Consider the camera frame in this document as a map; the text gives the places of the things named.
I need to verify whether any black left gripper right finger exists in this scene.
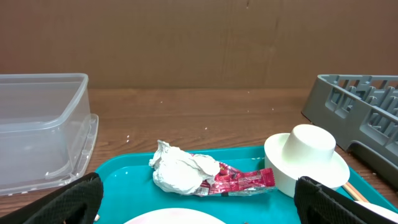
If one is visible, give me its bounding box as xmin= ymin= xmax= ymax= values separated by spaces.
xmin=294 ymin=176 xmax=394 ymax=224

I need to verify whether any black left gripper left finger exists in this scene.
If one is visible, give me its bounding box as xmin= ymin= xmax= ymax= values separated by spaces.
xmin=1 ymin=172 xmax=103 ymax=224

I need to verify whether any wooden chopstick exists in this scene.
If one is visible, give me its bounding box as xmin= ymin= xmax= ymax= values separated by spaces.
xmin=343 ymin=182 xmax=369 ymax=203

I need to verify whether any white bowl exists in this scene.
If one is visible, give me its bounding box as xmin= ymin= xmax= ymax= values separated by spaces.
xmin=264 ymin=133 xmax=350 ymax=197

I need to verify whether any white cup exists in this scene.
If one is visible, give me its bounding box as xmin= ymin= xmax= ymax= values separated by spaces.
xmin=282 ymin=124 xmax=336 ymax=165

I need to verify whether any red snack wrapper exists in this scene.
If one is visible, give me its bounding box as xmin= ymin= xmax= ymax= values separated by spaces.
xmin=193 ymin=162 xmax=277 ymax=197

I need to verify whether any white tissue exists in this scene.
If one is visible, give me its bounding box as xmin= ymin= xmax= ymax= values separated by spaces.
xmin=149 ymin=140 xmax=220 ymax=196

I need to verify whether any teal plastic tray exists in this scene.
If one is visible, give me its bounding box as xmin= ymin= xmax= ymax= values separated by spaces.
xmin=96 ymin=146 xmax=397 ymax=224

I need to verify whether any clear plastic bin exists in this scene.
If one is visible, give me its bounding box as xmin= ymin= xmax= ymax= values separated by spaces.
xmin=1 ymin=73 xmax=99 ymax=195

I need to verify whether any pink plate with food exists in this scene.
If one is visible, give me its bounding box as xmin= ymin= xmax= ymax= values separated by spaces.
xmin=125 ymin=208 xmax=224 ymax=224

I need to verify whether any grey dish rack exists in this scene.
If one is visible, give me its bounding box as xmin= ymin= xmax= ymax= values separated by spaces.
xmin=302 ymin=74 xmax=397 ymax=187

